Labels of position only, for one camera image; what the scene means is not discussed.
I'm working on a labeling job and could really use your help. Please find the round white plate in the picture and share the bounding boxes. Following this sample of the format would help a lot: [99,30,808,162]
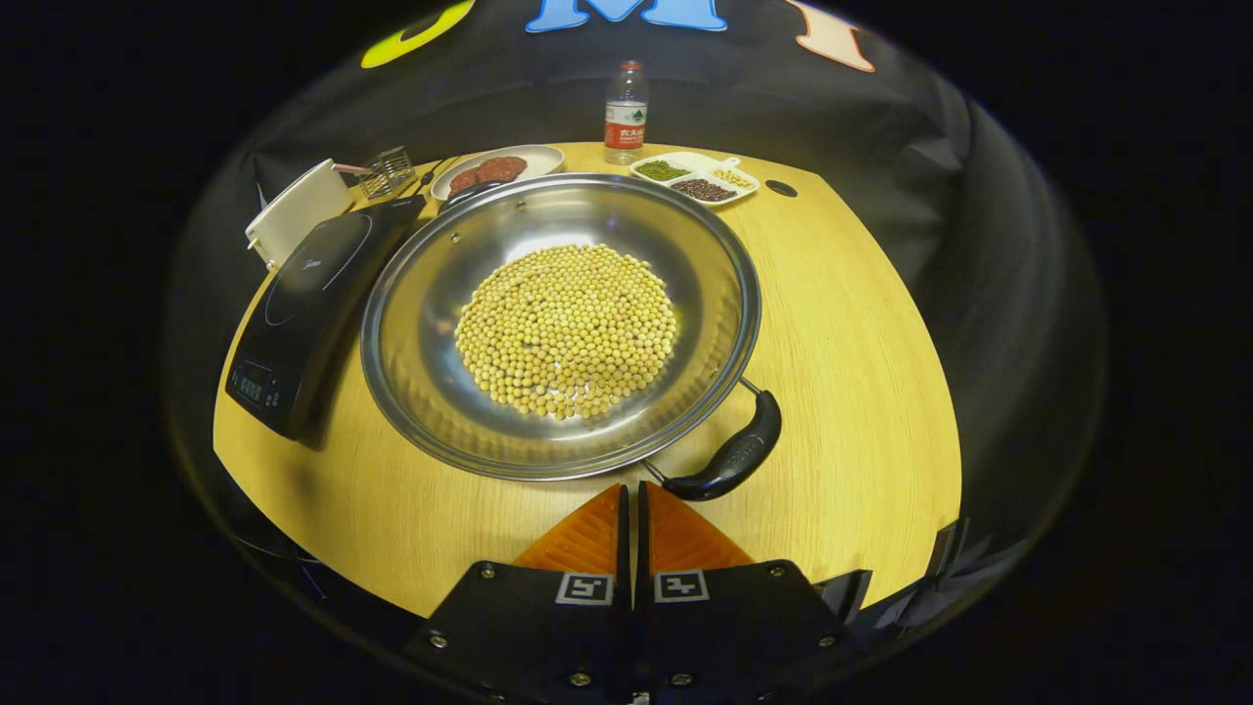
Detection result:
[431,145,566,203]

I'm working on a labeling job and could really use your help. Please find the clear plastic water bottle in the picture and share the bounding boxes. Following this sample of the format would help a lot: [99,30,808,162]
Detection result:
[604,61,649,165]

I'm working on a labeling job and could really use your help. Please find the black induction cooktop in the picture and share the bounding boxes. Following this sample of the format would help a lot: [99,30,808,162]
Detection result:
[225,194,429,442]

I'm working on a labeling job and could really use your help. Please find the pile of soybeans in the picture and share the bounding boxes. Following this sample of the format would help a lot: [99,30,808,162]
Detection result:
[453,243,680,422]

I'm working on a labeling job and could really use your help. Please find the white toaster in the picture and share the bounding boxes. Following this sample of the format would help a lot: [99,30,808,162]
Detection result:
[245,159,355,271]

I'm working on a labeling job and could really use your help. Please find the white divided dish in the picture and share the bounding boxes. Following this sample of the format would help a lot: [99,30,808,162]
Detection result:
[629,151,761,208]

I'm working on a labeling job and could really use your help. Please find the metal wire basket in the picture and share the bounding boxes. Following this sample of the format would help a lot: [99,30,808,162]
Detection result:
[357,146,417,200]

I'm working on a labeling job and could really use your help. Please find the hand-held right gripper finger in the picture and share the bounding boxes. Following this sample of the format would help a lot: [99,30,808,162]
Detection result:
[406,483,632,705]
[636,480,858,705]

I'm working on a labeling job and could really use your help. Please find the stainless steel pot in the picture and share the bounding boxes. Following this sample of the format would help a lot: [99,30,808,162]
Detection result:
[360,173,784,502]

